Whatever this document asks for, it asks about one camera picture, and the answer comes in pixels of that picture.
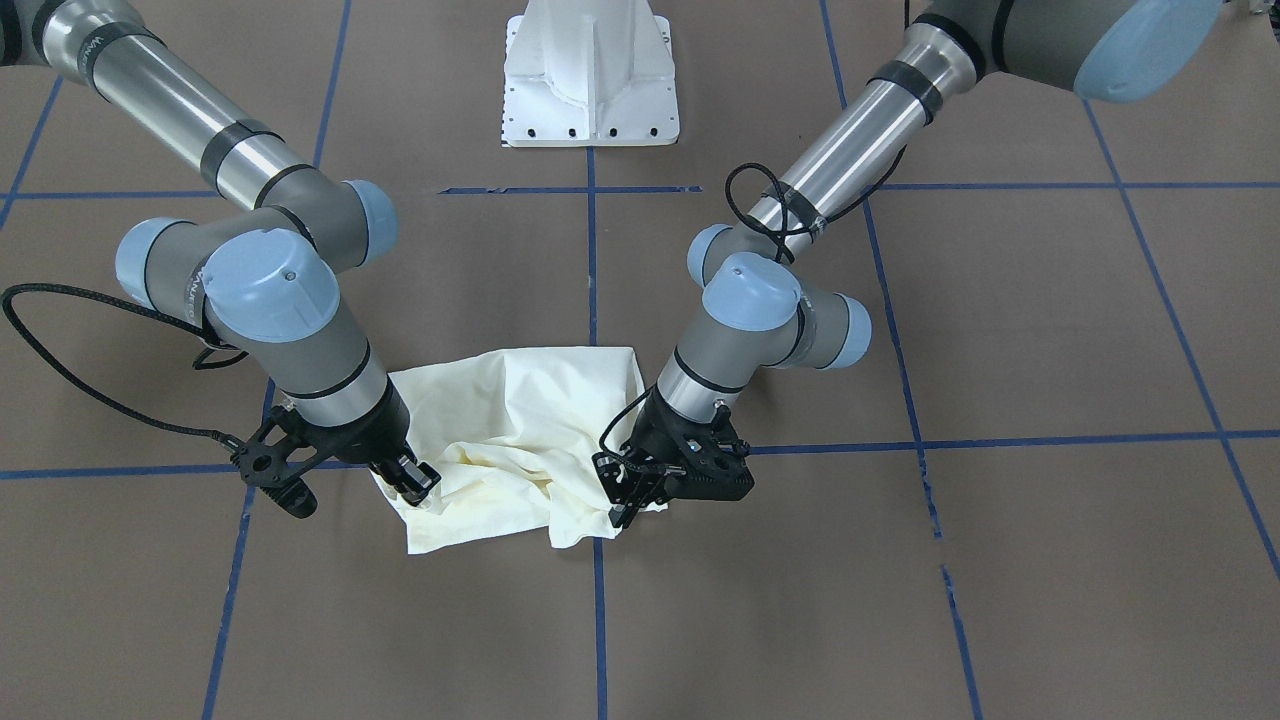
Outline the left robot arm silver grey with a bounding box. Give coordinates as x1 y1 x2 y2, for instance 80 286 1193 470
593 1 1221 529

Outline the cream long-sleeve cat shirt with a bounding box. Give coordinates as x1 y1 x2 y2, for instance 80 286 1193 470
385 346 643 553

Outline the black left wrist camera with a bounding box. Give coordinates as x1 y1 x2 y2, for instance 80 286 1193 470
664 404 755 501

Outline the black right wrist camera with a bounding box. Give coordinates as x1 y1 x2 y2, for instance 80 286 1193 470
230 405 321 519

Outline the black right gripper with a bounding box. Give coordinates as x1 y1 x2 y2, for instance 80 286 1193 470
302 380 442 507

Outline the white camera mast base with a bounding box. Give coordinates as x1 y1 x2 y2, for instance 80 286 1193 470
500 1 681 149

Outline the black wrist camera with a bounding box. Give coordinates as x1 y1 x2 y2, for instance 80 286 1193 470
230 405 321 519
664 404 755 501

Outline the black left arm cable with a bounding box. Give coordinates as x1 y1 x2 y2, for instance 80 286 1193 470
598 145 911 456

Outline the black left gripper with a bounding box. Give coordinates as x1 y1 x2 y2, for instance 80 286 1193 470
591 388 682 529

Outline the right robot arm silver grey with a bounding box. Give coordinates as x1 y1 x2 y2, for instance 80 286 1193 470
3 1 440 518

